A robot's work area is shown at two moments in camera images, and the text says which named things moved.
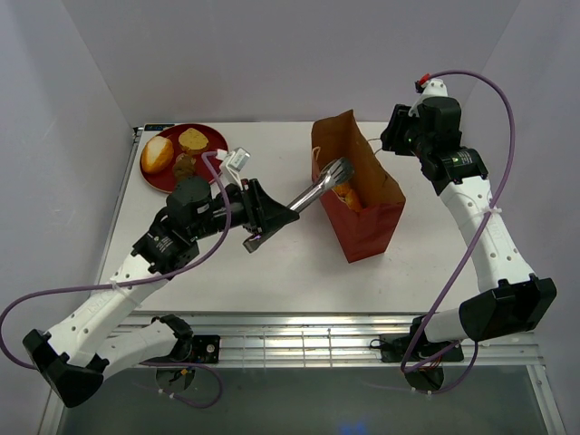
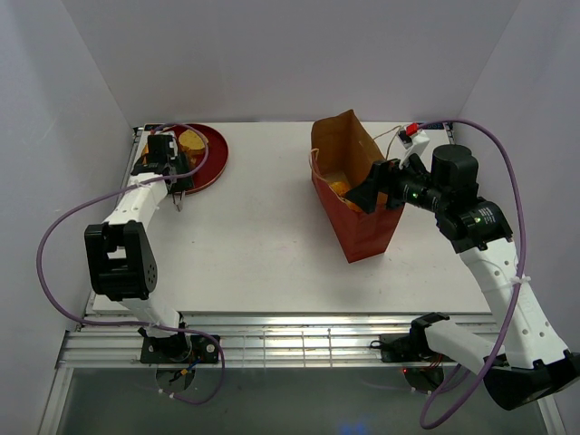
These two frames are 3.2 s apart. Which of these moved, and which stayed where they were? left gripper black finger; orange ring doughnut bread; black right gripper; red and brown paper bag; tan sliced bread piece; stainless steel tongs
Moved: stainless steel tongs; black right gripper; left gripper black finger
Stayed: tan sliced bread piece; orange ring doughnut bread; red and brown paper bag
